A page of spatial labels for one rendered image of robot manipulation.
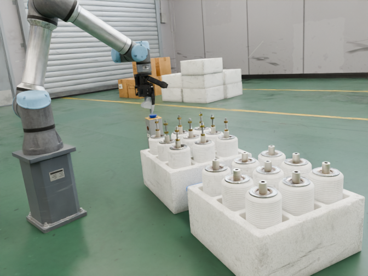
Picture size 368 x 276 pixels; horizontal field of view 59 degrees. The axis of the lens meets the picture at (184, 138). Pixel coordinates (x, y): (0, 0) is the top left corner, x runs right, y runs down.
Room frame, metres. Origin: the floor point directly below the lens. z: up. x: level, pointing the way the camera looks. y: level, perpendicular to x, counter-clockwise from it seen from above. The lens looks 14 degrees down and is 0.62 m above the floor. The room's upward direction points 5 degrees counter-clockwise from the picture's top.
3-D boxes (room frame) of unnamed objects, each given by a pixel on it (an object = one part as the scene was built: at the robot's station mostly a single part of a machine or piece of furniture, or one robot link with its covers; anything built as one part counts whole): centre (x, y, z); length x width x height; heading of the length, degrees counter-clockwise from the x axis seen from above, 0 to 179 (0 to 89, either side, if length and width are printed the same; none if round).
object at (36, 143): (1.26, 0.56, 0.35); 0.15 x 0.15 x 0.10
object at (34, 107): (1.27, 0.57, 0.47); 0.13 x 0.12 x 0.14; 34
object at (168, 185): (1.46, -0.03, 0.09); 0.39 x 0.39 x 0.18; 24
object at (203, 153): (1.35, -0.08, 0.16); 0.10 x 0.10 x 0.18
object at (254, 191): (0.80, -0.20, 0.25); 0.08 x 0.08 x 0.01
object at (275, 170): (0.96, -0.25, 0.25); 0.08 x 0.08 x 0.01
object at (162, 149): (1.41, 0.08, 0.16); 0.10 x 0.10 x 0.18
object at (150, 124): (1.69, 0.15, 0.16); 0.07 x 0.07 x 0.31; 24
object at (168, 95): (4.64, -0.01, 0.09); 0.39 x 0.39 x 0.18; 46
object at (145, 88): (1.68, 0.18, 0.49); 0.09 x 0.08 x 0.12; 114
